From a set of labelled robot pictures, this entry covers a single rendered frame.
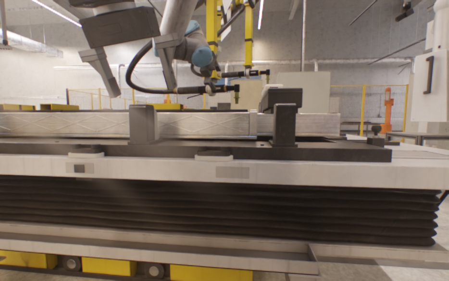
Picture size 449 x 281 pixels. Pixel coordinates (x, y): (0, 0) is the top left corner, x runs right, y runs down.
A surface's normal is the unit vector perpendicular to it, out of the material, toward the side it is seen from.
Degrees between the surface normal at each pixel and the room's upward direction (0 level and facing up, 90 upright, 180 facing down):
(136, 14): 114
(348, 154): 90
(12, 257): 90
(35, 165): 90
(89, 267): 90
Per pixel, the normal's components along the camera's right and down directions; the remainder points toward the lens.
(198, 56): 0.39, 0.80
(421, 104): -0.95, 0.03
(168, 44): -0.09, 0.49
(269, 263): -0.11, 0.10
